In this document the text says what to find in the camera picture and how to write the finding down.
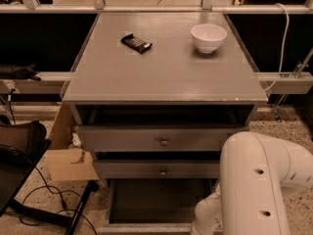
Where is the grey bottom drawer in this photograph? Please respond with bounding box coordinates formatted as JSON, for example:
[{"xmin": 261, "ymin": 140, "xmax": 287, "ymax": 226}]
[{"xmin": 97, "ymin": 179, "xmax": 213, "ymax": 235}]

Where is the grey drawer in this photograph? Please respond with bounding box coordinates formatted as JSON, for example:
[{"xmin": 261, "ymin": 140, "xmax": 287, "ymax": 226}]
[
  {"xmin": 75, "ymin": 122, "xmax": 249, "ymax": 152},
  {"xmin": 97, "ymin": 179, "xmax": 213, "ymax": 235},
  {"xmin": 93, "ymin": 152, "xmax": 220, "ymax": 179}
]

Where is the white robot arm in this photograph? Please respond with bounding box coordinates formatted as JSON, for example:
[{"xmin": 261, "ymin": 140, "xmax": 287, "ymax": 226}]
[{"xmin": 190, "ymin": 132, "xmax": 313, "ymax": 235}]

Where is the grey drawer cabinet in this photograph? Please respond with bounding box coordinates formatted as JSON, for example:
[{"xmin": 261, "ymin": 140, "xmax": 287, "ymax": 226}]
[{"xmin": 62, "ymin": 11, "xmax": 269, "ymax": 181}]

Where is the grey top drawer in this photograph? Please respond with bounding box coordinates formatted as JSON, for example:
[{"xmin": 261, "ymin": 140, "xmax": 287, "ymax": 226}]
[{"xmin": 75, "ymin": 122, "xmax": 249, "ymax": 152}]

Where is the grey middle drawer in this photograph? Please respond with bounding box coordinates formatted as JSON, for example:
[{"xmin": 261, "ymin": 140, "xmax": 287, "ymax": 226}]
[{"xmin": 93, "ymin": 152, "xmax": 220, "ymax": 179}]

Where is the black snack bar wrapper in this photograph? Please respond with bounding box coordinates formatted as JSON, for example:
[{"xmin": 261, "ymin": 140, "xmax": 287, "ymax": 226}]
[{"xmin": 120, "ymin": 34, "xmax": 153, "ymax": 54}]

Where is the white ceramic bowl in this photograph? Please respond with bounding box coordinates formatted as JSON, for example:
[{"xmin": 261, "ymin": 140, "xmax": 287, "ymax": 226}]
[{"xmin": 191, "ymin": 23, "xmax": 227, "ymax": 53}]

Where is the brown cardboard box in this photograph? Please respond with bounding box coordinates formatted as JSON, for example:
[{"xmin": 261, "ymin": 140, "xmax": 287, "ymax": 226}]
[{"xmin": 46, "ymin": 104, "xmax": 99, "ymax": 181}]

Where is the black folding chair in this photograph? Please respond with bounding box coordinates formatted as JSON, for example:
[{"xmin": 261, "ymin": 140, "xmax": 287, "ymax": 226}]
[{"xmin": 0, "ymin": 115, "xmax": 99, "ymax": 235}]

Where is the aluminium frame rail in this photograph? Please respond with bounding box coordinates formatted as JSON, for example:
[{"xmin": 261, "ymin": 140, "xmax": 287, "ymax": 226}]
[{"xmin": 0, "ymin": 0, "xmax": 313, "ymax": 16}]

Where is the white hanging cable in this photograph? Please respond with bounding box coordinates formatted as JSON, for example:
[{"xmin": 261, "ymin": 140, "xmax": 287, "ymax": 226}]
[{"xmin": 263, "ymin": 2, "xmax": 291, "ymax": 93}]

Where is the black floor cable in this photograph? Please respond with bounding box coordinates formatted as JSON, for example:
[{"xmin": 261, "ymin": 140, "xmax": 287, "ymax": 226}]
[{"xmin": 18, "ymin": 164, "xmax": 98, "ymax": 235}]

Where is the black cloth on rail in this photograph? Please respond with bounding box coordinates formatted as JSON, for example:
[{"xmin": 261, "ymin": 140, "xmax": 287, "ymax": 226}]
[{"xmin": 0, "ymin": 64, "xmax": 41, "ymax": 81}]

